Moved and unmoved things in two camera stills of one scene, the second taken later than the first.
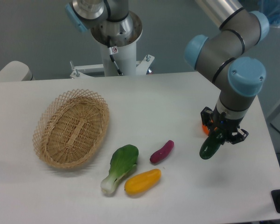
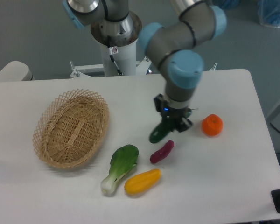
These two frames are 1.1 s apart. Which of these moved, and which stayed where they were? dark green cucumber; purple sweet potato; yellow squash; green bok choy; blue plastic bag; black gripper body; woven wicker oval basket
Moved: dark green cucumber; black gripper body
Stayed: purple sweet potato; woven wicker oval basket; yellow squash; blue plastic bag; green bok choy
